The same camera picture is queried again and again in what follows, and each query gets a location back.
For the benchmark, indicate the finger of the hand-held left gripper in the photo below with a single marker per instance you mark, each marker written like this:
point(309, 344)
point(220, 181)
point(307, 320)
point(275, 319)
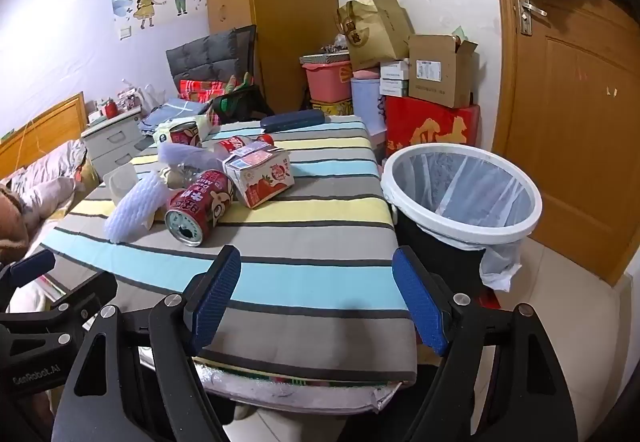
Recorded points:
point(95, 289)
point(32, 267)

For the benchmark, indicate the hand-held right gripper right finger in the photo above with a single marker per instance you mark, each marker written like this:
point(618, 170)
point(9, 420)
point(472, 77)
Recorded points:
point(417, 302)

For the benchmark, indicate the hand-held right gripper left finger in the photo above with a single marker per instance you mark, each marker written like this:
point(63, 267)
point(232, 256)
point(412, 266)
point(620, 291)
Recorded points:
point(215, 302)

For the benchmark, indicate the red cartoon drink can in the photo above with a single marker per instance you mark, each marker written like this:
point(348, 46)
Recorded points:
point(185, 135)
point(200, 202)

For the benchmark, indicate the white plastic yogurt tub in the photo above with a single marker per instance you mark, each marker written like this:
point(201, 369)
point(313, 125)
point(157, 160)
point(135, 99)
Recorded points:
point(120, 184)

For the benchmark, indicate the translucent bin liner bag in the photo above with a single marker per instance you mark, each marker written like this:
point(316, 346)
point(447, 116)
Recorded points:
point(450, 187)

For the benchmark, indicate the strawberry print milk carton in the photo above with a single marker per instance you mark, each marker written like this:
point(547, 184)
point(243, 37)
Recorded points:
point(260, 182)

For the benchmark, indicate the white rimmed trash bin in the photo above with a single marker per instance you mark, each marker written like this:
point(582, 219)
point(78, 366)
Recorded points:
point(520, 217)

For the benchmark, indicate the brown plush cloth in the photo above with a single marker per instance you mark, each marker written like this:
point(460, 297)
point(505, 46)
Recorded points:
point(12, 227)

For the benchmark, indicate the pink grey bed quilt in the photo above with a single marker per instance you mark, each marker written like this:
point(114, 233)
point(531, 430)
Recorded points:
point(50, 177)

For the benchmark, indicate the striped tablecloth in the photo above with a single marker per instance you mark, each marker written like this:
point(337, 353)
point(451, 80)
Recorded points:
point(310, 232)

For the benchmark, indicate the wooden bed headboard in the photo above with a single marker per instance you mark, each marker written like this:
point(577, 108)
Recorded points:
point(45, 131)

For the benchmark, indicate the grey drawer nightstand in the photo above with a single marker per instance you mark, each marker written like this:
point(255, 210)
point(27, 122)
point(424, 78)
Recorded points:
point(115, 141)

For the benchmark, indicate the red label plastic bottle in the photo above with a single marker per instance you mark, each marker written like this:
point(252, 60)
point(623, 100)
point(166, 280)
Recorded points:
point(235, 144)

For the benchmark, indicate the green white tissue pack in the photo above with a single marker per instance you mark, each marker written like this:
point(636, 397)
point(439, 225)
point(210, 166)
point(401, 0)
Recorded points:
point(160, 134)

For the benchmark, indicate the red gift box gold print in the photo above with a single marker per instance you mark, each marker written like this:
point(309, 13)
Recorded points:
point(430, 126)

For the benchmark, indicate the red jar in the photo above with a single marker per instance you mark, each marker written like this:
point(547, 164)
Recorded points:
point(110, 108)

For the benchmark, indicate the blue plaid folded cloth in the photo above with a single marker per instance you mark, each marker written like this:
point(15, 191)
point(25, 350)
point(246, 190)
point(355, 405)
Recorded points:
point(170, 114)

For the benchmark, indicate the dark blue glasses case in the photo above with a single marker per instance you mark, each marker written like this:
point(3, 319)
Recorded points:
point(292, 120)

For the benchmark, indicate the black handbag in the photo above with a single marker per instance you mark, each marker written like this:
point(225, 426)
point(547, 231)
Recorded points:
point(245, 106)

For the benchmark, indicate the lavender bucket with pink lid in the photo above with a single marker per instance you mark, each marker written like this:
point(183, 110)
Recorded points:
point(365, 101)

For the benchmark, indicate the yellow patterned box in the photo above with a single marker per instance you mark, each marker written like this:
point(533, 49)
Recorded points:
point(332, 109)

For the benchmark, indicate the red green plaid bag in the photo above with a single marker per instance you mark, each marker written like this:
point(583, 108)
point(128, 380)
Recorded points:
point(200, 89)

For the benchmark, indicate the white green medicine box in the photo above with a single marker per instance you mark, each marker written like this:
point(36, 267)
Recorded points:
point(395, 87)
point(395, 69)

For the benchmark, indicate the brown cardboard box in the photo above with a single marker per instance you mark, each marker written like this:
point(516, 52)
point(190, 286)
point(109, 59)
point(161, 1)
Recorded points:
point(440, 71)

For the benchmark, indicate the pink plastic storage bin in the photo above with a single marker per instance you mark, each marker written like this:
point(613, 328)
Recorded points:
point(327, 81)

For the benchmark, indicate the wooden door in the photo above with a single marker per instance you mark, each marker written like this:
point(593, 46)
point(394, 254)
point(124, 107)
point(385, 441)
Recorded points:
point(575, 121)

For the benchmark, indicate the grey quilted chair cushion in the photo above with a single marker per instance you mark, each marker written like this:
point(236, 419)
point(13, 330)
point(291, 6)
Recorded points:
point(210, 54)

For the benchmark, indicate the gold paper gift bag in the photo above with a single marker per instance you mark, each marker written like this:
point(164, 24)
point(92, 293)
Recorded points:
point(375, 31)

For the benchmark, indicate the white wall socket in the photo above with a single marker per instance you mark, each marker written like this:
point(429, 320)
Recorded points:
point(124, 32)

